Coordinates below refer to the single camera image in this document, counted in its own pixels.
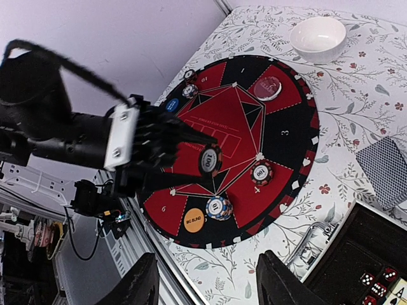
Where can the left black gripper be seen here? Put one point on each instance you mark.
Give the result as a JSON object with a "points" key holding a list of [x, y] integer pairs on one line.
{"points": [[154, 147]]}

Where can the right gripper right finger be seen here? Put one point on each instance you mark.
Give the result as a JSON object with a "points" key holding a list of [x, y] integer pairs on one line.
{"points": [[276, 284]]}

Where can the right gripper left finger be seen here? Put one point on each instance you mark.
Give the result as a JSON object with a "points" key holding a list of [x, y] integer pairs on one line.
{"points": [[140, 285]]}

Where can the red black chips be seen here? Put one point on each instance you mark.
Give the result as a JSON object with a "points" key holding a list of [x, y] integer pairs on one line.
{"points": [[210, 160]]}

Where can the blue small blind button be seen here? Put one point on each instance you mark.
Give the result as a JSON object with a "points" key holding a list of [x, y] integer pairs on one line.
{"points": [[172, 105]]}

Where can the orange big blind button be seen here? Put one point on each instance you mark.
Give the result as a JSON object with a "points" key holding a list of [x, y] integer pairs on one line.
{"points": [[194, 220]]}

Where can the red black 100 chip stack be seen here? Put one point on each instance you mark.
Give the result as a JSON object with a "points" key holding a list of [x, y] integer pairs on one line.
{"points": [[261, 173]]}

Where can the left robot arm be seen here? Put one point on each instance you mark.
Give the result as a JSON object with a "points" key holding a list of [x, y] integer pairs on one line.
{"points": [[36, 114]]}

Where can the aluminium poker chip case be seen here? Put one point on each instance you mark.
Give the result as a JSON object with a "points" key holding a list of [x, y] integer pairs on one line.
{"points": [[332, 256]]}

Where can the red dice group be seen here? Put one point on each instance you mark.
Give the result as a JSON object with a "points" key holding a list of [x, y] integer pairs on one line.
{"points": [[378, 286]]}

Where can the round red black poker mat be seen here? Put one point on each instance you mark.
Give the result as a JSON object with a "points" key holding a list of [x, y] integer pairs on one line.
{"points": [[283, 131]]}

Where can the boxed card deck ace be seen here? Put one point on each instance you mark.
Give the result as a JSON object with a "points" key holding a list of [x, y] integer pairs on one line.
{"points": [[397, 293]]}

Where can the white ceramic bowl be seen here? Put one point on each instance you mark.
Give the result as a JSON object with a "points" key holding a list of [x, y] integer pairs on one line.
{"points": [[319, 40]]}

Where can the front aluminium rail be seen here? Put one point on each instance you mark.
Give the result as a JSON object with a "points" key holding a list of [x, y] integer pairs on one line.
{"points": [[88, 267]]}

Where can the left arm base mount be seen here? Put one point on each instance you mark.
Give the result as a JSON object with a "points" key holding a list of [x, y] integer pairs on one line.
{"points": [[97, 201]]}

